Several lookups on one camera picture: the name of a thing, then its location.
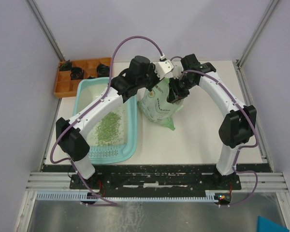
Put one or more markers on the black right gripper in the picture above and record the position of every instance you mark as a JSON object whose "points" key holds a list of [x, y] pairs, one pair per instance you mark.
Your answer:
{"points": [[174, 95]]}

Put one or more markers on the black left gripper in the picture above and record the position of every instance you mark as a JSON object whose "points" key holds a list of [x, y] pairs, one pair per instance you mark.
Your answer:
{"points": [[152, 68]]}

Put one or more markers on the green cat litter bag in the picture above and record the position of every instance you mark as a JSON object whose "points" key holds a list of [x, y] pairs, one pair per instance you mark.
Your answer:
{"points": [[155, 107]]}

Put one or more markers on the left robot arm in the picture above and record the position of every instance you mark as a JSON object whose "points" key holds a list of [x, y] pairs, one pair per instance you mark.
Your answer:
{"points": [[71, 134]]}

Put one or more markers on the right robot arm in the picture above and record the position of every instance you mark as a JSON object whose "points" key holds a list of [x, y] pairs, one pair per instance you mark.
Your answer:
{"points": [[238, 125]]}

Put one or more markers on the green litter pellets pile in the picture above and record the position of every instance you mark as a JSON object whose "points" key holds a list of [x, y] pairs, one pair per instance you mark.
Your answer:
{"points": [[109, 131]]}

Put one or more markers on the teal plastic litter box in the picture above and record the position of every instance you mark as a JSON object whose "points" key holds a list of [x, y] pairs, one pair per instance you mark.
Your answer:
{"points": [[87, 92]]}

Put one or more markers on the black round part in tray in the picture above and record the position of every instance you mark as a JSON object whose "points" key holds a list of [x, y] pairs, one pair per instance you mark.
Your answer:
{"points": [[103, 70]]}

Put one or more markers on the orange wooden compartment tray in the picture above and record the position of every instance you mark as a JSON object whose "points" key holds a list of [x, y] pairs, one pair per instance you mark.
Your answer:
{"points": [[65, 87]]}

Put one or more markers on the small circuit board with LEDs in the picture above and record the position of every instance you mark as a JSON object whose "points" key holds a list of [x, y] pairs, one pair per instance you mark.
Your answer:
{"points": [[224, 198]]}

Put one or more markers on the blue foam pad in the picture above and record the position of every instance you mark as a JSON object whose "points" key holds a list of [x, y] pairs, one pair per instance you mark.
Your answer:
{"points": [[265, 225]]}

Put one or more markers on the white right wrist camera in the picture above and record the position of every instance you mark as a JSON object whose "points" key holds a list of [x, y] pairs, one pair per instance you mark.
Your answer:
{"points": [[176, 74]]}

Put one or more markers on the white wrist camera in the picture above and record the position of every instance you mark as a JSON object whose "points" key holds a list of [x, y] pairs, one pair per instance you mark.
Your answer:
{"points": [[176, 74], [165, 67]]}

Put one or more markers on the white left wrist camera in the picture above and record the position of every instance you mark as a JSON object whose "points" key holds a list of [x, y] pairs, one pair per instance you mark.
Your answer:
{"points": [[165, 67]]}

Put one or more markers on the black ring part in tray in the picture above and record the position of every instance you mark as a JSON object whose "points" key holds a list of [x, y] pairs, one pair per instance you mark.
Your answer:
{"points": [[77, 73]]}

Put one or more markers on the black mounting base plate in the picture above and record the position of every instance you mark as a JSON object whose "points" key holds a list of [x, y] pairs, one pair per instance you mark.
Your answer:
{"points": [[156, 180]]}

